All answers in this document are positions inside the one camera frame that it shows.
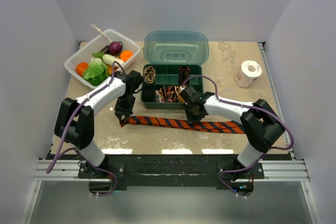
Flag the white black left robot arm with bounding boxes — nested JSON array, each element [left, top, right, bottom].
[[47, 70, 143, 178]]

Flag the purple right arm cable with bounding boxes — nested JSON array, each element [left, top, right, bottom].
[[180, 75, 296, 199]]

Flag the rolled red ringed tie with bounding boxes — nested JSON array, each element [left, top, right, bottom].
[[169, 86, 179, 103]]

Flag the yellow pepper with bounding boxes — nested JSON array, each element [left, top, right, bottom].
[[107, 65, 119, 76]]

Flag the translucent teal box lid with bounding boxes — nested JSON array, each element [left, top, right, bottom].
[[143, 30, 209, 65]]

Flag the aluminium frame rail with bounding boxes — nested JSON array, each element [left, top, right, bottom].
[[18, 40, 322, 224]]

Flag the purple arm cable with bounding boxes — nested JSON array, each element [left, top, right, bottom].
[[180, 75, 296, 199], [46, 61, 127, 197]]

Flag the green compartment organizer box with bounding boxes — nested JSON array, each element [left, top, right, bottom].
[[141, 64, 203, 110]]

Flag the rolled dark multicolour tie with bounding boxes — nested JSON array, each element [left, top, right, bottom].
[[159, 85, 171, 103]]

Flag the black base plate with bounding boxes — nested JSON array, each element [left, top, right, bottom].
[[78, 154, 264, 196]]

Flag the green lettuce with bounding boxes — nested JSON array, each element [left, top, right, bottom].
[[82, 52, 109, 86]]

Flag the rolled colourful squares tie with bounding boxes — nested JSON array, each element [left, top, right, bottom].
[[155, 90, 164, 103]]

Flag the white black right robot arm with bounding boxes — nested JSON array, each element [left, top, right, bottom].
[[180, 86, 285, 178]]

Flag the purple onion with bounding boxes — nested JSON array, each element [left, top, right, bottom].
[[108, 41, 123, 56]]

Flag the rolled gold tie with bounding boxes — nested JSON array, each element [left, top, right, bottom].
[[177, 89, 184, 103]]

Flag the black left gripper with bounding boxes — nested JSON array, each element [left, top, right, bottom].
[[114, 93, 136, 121]]

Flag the rolled brown paisley tie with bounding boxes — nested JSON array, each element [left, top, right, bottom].
[[143, 66, 155, 84]]

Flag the orange carrot slice left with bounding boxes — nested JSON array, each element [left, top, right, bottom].
[[76, 62, 89, 77]]

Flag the dark eggplant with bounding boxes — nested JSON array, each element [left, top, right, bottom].
[[100, 46, 109, 54]]

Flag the rolled black orange tie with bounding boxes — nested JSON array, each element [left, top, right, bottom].
[[178, 66, 190, 84]]

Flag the white paper roll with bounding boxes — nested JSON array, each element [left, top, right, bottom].
[[235, 60, 263, 88]]

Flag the white stick in basket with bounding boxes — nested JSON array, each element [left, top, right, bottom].
[[91, 24, 112, 42]]

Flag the white radish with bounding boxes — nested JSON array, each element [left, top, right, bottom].
[[102, 54, 124, 65]]

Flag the orange fruit right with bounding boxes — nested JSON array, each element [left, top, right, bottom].
[[120, 50, 133, 62]]

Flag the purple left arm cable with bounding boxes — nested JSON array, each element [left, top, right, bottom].
[[46, 61, 127, 197]]

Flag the white plastic basket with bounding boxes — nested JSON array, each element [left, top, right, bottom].
[[64, 29, 140, 89]]

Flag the orange navy striped tie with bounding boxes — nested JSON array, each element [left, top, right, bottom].
[[120, 115, 245, 134]]

